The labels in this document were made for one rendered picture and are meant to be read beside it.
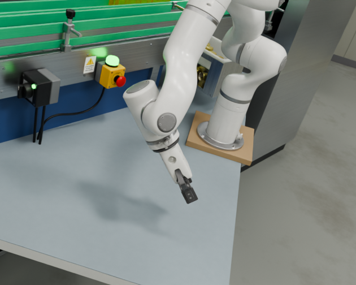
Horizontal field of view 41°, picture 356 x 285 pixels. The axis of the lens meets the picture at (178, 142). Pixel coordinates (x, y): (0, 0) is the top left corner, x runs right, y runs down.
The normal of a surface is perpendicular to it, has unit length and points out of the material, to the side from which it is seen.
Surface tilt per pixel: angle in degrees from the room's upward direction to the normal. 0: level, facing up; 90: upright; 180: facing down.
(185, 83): 41
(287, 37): 90
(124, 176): 0
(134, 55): 90
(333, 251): 0
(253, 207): 0
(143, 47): 90
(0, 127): 90
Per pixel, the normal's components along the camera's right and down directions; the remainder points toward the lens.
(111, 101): 0.72, 0.52
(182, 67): 0.52, -0.51
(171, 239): 0.26, -0.81
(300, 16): -0.65, 0.26
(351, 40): -0.17, 0.49
